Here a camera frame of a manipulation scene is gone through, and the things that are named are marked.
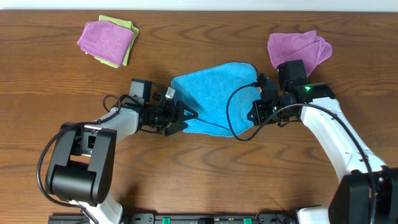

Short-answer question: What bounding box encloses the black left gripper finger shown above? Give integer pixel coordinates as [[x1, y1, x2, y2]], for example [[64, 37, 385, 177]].
[[164, 121, 188, 136], [176, 100, 198, 122]]

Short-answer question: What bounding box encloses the blue microfiber cloth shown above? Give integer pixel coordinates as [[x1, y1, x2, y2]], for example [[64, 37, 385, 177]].
[[171, 62, 261, 137]]

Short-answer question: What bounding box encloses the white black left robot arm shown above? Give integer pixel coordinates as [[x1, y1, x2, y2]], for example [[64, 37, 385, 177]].
[[36, 79, 198, 223]]

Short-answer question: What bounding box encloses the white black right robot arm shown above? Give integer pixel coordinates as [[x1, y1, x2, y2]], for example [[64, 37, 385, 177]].
[[248, 60, 397, 223]]

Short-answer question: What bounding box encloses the crumpled purple cloth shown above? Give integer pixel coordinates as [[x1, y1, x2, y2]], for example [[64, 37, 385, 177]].
[[267, 30, 332, 77]]

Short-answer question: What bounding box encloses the folded purple cloth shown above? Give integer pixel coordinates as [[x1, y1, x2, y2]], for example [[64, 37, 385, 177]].
[[77, 21, 134, 66]]

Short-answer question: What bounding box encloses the green folded cloth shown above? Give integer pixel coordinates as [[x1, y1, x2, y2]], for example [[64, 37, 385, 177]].
[[78, 15, 139, 68]]

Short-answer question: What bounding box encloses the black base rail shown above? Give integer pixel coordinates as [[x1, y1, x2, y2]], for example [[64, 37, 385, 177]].
[[48, 208, 299, 224]]

